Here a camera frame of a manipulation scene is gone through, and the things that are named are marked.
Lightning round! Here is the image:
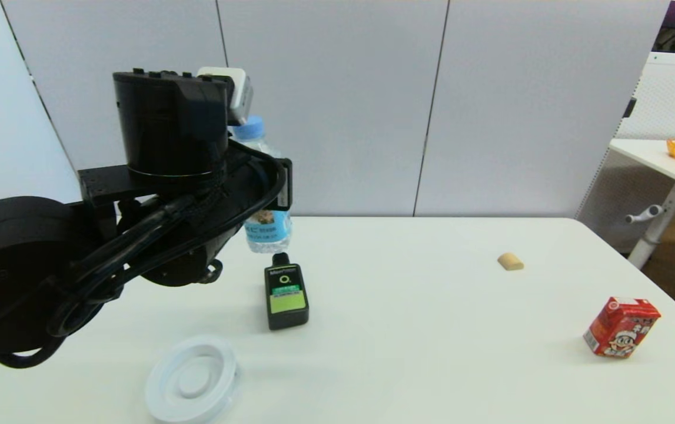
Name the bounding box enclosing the black bottle with green label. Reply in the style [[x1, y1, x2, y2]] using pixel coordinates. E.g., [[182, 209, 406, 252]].
[[265, 252, 310, 330]]

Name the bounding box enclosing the white side desk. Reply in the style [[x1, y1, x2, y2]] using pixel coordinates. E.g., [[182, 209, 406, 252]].
[[609, 138, 675, 270]]

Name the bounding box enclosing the clear soda water bottle blue cap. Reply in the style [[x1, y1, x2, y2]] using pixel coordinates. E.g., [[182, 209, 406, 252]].
[[228, 116, 294, 254]]

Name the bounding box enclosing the grey desk crank handle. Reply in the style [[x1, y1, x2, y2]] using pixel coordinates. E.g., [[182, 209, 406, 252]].
[[625, 205, 664, 225]]

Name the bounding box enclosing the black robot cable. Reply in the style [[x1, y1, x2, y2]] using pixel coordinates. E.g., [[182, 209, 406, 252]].
[[0, 140, 288, 369]]

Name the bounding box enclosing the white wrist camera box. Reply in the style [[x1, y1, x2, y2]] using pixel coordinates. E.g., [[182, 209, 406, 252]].
[[197, 67, 254, 126]]

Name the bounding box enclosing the red cartoon milk carton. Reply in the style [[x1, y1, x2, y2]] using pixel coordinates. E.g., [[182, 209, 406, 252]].
[[583, 296, 661, 358]]

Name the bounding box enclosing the white perforated panel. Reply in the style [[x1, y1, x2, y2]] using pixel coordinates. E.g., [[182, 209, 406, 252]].
[[576, 52, 675, 254]]

